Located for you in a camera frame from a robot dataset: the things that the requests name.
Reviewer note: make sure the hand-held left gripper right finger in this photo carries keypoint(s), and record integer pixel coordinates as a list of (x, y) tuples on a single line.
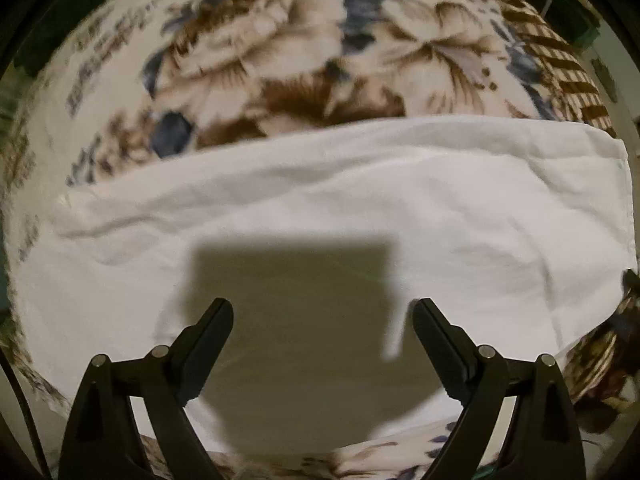
[(436, 338)]

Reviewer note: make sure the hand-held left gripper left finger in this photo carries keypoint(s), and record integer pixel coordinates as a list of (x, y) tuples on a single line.
[(212, 338)]

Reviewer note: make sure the white pants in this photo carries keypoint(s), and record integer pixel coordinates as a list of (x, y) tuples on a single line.
[(320, 200)]

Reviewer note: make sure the floral printed blanket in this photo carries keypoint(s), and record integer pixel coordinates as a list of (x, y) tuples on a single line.
[(280, 60)]

